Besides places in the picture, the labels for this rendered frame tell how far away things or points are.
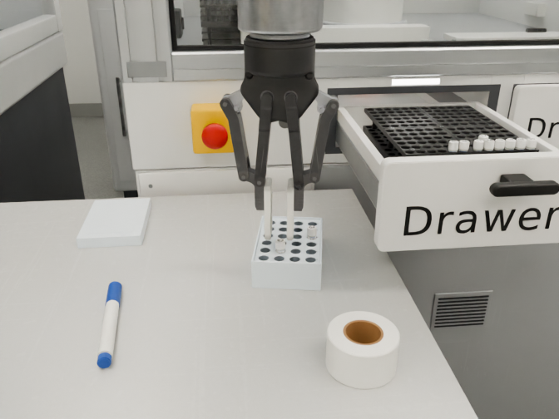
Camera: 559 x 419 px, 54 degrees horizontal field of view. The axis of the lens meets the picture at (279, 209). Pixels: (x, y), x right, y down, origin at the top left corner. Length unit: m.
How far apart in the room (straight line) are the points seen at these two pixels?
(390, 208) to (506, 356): 0.75
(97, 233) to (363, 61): 0.48
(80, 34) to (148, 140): 3.33
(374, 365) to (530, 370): 0.87
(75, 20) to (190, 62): 3.36
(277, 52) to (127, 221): 0.38
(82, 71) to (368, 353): 3.89
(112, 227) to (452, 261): 0.64
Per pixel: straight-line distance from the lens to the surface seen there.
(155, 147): 0.93
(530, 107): 1.02
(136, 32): 0.89
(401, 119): 0.86
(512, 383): 1.38
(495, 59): 0.99
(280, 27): 0.55
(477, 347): 1.27
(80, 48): 4.25
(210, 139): 0.84
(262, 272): 0.66
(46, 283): 0.74
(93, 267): 0.76
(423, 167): 0.61
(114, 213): 0.85
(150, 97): 0.91
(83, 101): 4.33
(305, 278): 0.66
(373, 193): 0.71
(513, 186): 0.62
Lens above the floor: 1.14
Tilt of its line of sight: 26 degrees down
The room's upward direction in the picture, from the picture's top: straight up
